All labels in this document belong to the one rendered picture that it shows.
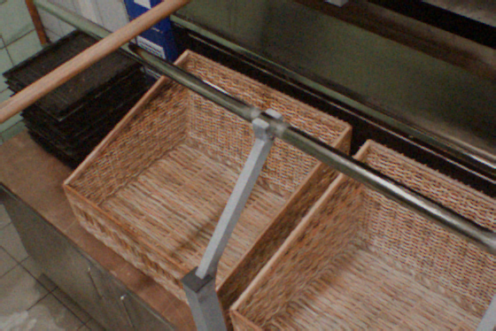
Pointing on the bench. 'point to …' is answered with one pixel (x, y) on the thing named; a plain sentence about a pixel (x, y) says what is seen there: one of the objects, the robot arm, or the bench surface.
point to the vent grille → (153, 52)
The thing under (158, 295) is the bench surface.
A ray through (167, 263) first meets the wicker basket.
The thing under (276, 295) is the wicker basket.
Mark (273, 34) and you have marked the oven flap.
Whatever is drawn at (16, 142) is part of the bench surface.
